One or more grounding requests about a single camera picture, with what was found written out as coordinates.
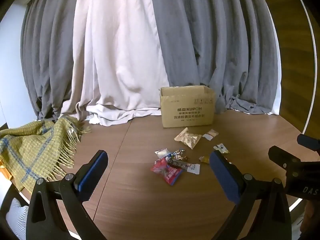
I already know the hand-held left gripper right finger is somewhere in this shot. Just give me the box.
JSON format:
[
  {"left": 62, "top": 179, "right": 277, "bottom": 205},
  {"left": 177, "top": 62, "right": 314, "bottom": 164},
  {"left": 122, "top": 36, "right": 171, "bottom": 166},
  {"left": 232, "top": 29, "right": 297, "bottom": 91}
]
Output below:
[{"left": 209, "top": 150, "right": 292, "bottom": 240}]

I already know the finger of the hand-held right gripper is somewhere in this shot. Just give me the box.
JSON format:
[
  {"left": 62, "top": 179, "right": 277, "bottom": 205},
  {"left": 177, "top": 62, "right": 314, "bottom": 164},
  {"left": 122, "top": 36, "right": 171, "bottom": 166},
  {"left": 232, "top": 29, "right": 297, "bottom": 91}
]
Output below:
[
  {"left": 297, "top": 134, "right": 320, "bottom": 153},
  {"left": 268, "top": 146, "right": 302, "bottom": 178}
]

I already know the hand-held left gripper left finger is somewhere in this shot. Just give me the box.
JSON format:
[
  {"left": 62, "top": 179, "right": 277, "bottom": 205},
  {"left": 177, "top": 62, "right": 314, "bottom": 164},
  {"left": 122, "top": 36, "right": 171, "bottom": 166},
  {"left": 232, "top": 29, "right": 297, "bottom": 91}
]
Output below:
[{"left": 26, "top": 150, "right": 109, "bottom": 240}]

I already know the white labelled packet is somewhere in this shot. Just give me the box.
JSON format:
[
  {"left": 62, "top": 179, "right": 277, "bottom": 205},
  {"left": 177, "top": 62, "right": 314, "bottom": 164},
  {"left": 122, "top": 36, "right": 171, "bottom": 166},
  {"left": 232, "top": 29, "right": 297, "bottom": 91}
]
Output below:
[{"left": 186, "top": 163, "right": 201, "bottom": 175}]

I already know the dark snack bar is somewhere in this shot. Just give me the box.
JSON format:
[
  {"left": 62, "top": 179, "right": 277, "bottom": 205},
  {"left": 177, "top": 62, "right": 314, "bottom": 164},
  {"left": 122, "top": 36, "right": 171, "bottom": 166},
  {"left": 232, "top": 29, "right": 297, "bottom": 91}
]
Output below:
[{"left": 167, "top": 159, "right": 192, "bottom": 169}]

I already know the small pink white packet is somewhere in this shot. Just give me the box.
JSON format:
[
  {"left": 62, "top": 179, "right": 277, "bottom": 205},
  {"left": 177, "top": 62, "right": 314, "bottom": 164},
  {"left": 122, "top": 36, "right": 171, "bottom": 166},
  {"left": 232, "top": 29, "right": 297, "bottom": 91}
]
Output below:
[{"left": 202, "top": 129, "right": 219, "bottom": 140}]

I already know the colourful foil candy packet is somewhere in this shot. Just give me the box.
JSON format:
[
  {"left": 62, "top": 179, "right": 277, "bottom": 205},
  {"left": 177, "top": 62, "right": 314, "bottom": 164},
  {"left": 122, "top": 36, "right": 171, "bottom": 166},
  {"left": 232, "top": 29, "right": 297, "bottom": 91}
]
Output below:
[{"left": 166, "top": 149, "right": 189, "bottom": 161}]

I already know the beige gold snack packet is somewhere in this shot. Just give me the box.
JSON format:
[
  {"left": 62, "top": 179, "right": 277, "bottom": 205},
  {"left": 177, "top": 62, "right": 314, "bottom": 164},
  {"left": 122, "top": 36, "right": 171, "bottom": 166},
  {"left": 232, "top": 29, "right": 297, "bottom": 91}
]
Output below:
[{"left": 174, "top": 127, "right": 202, "bottom": 150}]

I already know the red snack packet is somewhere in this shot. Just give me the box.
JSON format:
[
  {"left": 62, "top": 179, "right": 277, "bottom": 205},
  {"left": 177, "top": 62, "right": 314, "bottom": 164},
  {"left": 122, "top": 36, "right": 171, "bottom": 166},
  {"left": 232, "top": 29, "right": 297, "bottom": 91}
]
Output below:
[{"left": 151, "top": 157, "right": 184, "bottom": 186}]

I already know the white snack packet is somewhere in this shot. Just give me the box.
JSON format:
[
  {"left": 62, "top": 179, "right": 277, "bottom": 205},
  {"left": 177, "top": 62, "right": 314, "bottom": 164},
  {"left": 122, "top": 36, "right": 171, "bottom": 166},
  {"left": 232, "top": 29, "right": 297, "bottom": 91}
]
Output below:
[{"left": 154, "top": 148, "right": 170, "bottom": 158}]

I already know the brown cardboard box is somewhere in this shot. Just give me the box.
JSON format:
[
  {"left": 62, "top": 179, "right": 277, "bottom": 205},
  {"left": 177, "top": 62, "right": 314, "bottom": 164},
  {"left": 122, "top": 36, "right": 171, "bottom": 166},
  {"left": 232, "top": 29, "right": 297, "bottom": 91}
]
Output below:
[{"left": 159, "top": 85, "right": 216, "bottom": 128}]

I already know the yellow plaid fringed blanket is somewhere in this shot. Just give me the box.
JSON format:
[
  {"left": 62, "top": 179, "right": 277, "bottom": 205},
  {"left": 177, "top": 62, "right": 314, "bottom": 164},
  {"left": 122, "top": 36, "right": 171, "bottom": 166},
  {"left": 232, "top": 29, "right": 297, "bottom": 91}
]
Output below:
[{"left": 0, "top": 116, "right": 92, "bottom": 193}]

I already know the person's striped clothing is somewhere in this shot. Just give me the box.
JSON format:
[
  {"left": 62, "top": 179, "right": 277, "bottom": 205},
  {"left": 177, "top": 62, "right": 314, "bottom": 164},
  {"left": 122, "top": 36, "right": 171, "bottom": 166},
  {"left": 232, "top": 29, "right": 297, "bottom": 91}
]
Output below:
[{"left": 5, "top": 197, "right": 29, "bottom": 240}]

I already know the grey curtain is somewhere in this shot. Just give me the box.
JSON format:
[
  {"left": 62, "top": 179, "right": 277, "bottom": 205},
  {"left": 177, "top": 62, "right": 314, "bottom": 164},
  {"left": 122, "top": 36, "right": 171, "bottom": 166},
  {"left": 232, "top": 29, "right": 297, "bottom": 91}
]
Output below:
[
  {"left": 149, "top": 0, "right": 280, "bottom": 115},
  {"left": 20, "top": 0, "right": 84, "bottom": 122}
]

